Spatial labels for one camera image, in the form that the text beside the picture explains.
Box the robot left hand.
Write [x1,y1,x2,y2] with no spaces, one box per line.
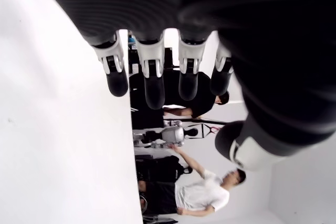
[33,0,336,172]

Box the person in black shoes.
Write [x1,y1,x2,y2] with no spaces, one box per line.
[130,71,230,130]

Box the white humanoid robot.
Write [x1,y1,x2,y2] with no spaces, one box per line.
[133,120,199,149]

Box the person in dark shorts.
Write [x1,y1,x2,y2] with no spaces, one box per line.
[138,144,247,218]

